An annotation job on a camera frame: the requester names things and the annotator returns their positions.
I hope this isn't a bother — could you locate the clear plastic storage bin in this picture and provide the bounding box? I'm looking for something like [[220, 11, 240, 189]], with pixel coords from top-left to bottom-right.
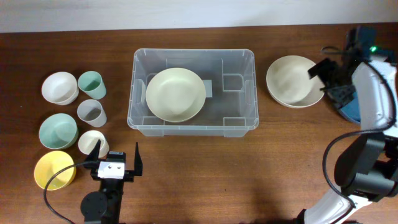
[[127, 49, 259, 137]]

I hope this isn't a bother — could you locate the dark blue bowl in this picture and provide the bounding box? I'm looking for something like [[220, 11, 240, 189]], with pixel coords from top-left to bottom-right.
[[337, 92, 361, 125]]

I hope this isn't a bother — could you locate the yellow bowl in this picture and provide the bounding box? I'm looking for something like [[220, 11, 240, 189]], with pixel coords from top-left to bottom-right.
[[34, 151, 76, 190]]

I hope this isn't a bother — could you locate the white small bowl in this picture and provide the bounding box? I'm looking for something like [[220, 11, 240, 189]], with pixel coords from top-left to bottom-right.
[[41, 72, 79, 105]]

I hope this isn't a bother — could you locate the mint green bowl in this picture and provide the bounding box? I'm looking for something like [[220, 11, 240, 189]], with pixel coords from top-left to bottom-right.
[[39, 113, 78, 150]]

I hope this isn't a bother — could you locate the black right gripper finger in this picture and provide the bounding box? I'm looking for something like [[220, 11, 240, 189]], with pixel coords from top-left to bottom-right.
[[320, 85, 356, 110], [308, 58, 335, 80]]

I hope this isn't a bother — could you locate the white label in bin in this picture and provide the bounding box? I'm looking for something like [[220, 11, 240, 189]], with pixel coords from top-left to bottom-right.
[[203, 80, 213, 98]]

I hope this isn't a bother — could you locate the mint green cup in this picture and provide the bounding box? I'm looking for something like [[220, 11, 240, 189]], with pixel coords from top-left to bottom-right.
[[78, 71, 106, 100]]

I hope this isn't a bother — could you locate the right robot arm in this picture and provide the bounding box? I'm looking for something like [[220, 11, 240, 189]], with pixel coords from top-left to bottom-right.
[[293, 46, 397, 223]]

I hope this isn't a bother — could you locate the cream white cup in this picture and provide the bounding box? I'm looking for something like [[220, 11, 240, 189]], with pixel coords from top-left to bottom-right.
[[78, 130, 109, 158]]

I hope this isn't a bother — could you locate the large beige bowl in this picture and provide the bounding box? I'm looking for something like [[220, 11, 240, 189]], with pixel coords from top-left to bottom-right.
[[146, 68, 206, 123]]

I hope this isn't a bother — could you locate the grey translucent cup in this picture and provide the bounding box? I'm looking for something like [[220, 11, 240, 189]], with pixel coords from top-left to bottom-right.
[[77, 100, 107, 128]]

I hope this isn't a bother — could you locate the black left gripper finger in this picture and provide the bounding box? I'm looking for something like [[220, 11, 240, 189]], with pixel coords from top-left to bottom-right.
[[83, 140, 101, 167], [131, 142, 143, 177]]

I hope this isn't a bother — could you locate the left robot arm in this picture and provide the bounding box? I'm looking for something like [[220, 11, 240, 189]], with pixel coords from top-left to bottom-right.
[[80, 141, 143, 223]]

